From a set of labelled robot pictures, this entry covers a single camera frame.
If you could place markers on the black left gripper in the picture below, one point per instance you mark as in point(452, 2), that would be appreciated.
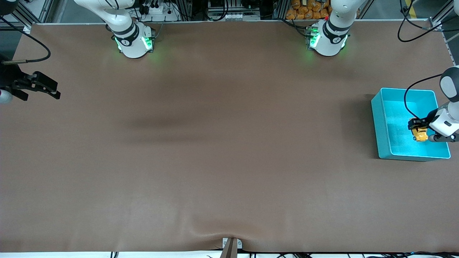
point(416, 124)

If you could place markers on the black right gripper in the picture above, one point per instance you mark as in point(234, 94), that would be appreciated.
point(9, 77)

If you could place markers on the yellow beetle toy car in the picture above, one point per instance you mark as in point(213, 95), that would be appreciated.
point(420, 136)

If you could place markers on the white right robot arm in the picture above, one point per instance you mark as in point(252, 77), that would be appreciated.
point(132, 39)

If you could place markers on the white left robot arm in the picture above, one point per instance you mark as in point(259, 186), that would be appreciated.
point(331, 36)

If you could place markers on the teal plastic storage box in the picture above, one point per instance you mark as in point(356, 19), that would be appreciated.
point(394, 118)

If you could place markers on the white power strip with plugs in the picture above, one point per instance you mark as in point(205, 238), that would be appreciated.
point(157, 10)

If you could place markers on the orange packaged goods pile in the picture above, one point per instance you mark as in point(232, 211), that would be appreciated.
point(304, 10)

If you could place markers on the brown table mat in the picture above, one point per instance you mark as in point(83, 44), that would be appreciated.
point(229, 161)

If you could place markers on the long white socket strip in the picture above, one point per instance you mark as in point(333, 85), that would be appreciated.
point(233, 16)

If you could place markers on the aluminium frame post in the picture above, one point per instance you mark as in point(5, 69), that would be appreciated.
point(439, 19)
point(32, 16)

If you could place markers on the metal table clamp bracket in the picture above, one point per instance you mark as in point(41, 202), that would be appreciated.
point(231, 247)

